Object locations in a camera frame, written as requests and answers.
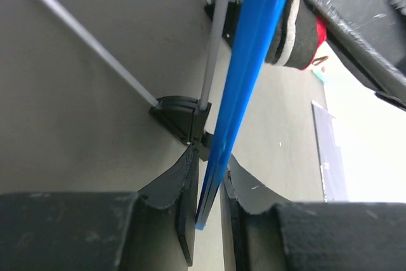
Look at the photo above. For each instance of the blue framed whiteboard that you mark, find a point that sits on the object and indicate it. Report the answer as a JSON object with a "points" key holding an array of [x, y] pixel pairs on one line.
{"points": [[256, 26]]}

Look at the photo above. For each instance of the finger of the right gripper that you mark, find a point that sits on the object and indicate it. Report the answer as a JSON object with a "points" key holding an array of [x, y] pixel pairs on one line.
{"points": [[368, 36]]}

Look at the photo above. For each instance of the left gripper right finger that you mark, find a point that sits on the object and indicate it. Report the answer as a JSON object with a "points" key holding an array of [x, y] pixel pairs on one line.
{"points": [[264, 231]]}

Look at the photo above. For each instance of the grey wire whiteboard stand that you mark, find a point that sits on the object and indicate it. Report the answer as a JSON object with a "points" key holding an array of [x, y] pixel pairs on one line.
{"points": [[90, 41]]}

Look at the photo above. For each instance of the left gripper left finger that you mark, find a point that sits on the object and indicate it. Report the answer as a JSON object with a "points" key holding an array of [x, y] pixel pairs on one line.
{"points": [[150, 229]]}

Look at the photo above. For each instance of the dark blue notebook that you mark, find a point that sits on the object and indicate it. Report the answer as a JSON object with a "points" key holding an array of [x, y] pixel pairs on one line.
{"points": [[329, 156]]}

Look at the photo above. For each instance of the red whiteboard eraser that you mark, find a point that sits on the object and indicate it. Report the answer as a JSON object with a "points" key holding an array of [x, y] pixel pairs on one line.
{"points": [[297, 38]]}

